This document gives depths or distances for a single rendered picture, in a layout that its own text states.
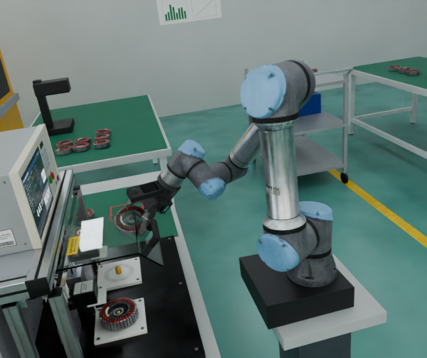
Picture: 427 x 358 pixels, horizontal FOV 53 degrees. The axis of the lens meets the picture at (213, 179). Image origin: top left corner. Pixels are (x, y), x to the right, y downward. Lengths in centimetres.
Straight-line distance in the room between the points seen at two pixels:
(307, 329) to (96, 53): 556
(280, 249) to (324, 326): 30
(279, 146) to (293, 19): 590
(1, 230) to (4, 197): 9
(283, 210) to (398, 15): 678
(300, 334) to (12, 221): 81
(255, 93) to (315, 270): 56
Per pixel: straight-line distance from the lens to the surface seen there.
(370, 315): 136
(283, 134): 105
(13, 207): 110
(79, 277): 153
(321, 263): 130
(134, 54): 642
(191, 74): 654
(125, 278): 153
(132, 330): 132
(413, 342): 240
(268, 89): 100
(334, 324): 132
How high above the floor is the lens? 164
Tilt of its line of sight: 24 degrees down
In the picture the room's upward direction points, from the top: 7 degrees counter-clockwise
